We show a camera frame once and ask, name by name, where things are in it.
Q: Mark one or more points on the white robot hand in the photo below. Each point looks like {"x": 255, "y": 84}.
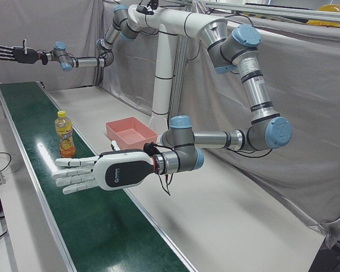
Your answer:
{"x": 122, "y": 170}

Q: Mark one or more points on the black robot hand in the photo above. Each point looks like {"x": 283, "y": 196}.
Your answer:
{"x": 25, "y": 56}

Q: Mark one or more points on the orange drink bottle yellow cap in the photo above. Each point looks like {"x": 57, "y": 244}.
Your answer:
{"x": 65, "y": 139}

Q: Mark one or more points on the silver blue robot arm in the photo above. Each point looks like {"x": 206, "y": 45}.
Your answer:
{"x": 86, "y": 61}
{"x": 255, "y": 93}

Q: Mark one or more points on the pink plastic basket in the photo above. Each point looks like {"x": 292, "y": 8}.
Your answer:
{"x": 130, "y": 133}

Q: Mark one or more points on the grey fabric curtain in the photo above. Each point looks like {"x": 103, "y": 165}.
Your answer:
{"x": 45, "y": 22}
{"x": 300, "y": 113}

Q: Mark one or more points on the green conveyor belt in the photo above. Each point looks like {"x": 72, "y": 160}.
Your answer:
{"x": 88, "y": 221}

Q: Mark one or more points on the white robot torso column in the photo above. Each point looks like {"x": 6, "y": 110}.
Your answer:
{"x": 164, "y": 71}

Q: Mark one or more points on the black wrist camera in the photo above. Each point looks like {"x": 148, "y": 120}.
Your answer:
{"x": 44, "y": 58}
{"x": 149, "y": 148}

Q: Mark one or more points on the aluminium post behind torso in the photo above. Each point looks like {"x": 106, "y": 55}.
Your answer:
{"x": 179, "y": 85}

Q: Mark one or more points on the black head camera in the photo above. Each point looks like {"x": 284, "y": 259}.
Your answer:
{"x": 144, "y": 9}

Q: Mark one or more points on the aluminium frame beam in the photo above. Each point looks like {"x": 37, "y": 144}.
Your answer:
{"x": 272, "y": 11}

